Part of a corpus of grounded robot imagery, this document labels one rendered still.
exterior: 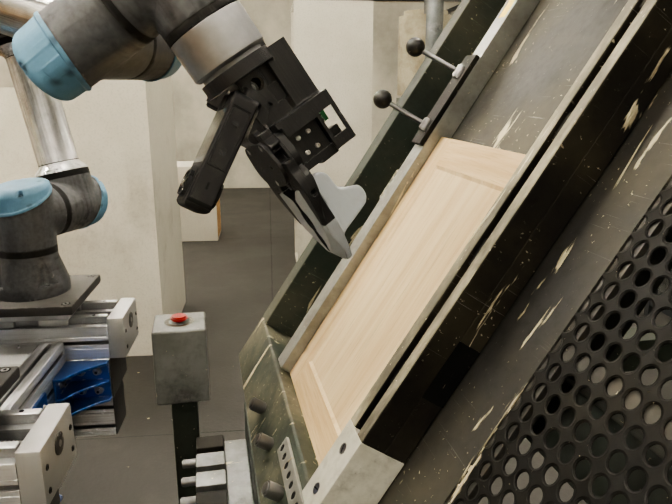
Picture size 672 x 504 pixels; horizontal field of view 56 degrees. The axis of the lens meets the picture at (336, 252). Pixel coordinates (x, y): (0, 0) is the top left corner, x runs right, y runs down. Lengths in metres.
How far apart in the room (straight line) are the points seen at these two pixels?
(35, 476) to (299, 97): 0.63
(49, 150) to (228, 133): 0.97
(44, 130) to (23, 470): 0.79
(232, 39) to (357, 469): 0.54
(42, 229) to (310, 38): 3.67
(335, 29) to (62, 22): 4.31
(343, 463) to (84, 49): 0.56
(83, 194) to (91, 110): 1.98
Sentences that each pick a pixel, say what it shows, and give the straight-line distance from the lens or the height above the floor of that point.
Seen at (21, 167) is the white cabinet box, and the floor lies 0.85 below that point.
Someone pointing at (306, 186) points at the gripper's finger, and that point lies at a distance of 0.57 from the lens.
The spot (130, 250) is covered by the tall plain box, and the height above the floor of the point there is 0.61.
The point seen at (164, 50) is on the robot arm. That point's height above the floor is 1.50.
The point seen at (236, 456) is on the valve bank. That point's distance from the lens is 1.34.
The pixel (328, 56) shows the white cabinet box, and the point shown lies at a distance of 4.86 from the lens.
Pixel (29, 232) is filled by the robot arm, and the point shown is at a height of 1.18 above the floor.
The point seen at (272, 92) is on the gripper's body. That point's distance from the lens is 0.60.
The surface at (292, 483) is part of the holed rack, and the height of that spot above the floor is 0.89.
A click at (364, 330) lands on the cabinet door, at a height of 1.05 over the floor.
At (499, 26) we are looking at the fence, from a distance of 1.31.
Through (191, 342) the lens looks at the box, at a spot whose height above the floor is 0.90.
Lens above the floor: 1.46
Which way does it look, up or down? 15 degrees down
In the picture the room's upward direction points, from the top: straight up
